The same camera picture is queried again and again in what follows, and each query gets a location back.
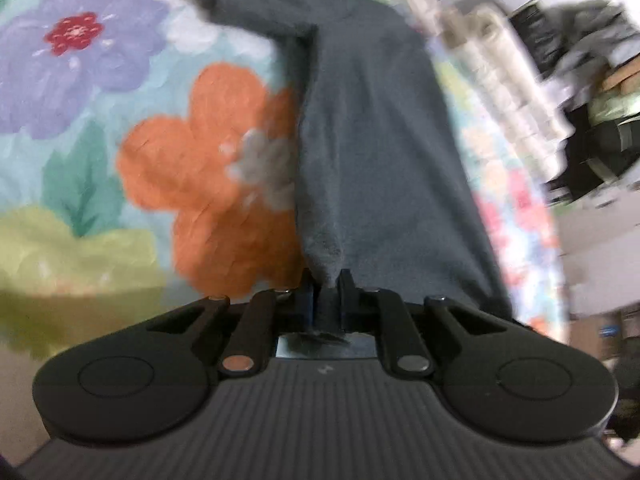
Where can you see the floral printed blanket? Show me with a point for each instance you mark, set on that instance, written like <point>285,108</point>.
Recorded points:
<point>125,150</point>

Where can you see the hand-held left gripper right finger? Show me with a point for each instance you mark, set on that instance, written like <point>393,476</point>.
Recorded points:
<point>348,301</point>

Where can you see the grey cloth pile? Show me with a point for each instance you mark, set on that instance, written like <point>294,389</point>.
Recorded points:
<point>590,35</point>

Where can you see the dark grey garment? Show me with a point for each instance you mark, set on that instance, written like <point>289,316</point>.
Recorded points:
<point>380,150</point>

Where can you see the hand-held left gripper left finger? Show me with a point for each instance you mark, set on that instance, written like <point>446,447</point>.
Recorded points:
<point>303,301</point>

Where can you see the white quilted bed edge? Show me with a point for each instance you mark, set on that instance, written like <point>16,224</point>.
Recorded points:
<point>500,75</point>

